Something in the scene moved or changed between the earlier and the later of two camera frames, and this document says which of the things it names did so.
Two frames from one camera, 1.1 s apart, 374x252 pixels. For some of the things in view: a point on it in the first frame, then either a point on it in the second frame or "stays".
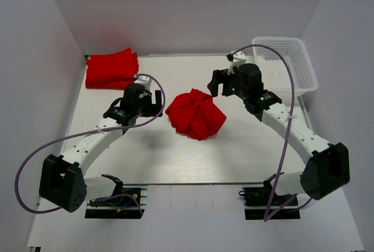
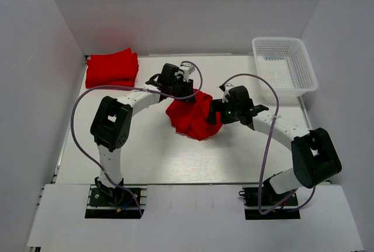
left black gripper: (153, 109) -> (188, 86)
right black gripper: (218, 77) -> (217, 105)
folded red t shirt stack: (112, 70) stays
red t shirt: (195, 114) stays
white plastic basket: (275, 74) stays
